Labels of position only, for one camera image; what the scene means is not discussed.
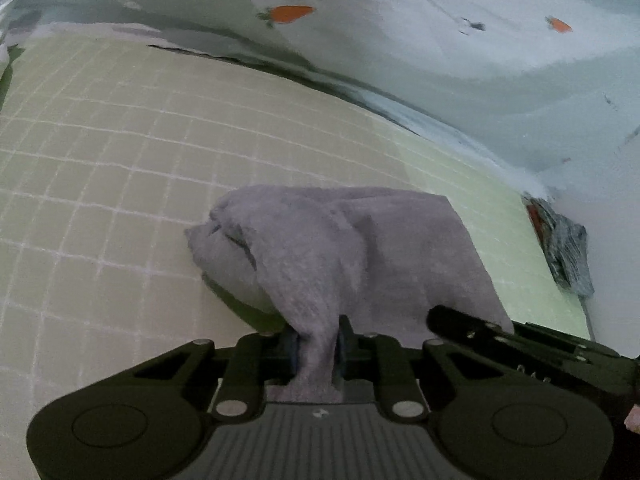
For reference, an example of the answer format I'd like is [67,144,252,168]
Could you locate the grey sweatpants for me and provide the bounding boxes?
[186,185,513,403]

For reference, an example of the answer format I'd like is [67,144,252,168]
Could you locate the dark patterned cloth item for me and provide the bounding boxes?
[523,195,594,298]

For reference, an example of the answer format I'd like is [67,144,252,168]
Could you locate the green checkered bed sheet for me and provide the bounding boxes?
[1,34,588,479]

